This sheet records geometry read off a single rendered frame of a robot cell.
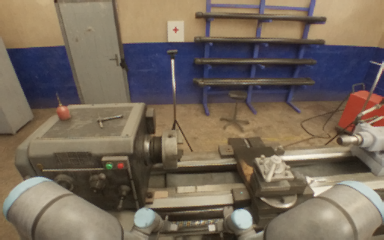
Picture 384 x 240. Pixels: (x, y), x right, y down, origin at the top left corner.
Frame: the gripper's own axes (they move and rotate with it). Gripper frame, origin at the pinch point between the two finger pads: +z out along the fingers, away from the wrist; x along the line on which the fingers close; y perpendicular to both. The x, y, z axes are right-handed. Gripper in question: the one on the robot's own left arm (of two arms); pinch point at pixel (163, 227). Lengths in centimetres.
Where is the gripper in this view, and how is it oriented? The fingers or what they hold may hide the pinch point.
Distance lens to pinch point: 131.6
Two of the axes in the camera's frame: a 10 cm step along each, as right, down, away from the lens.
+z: 1.7, 6.0, 7.8
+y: 1.2, -8.0, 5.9
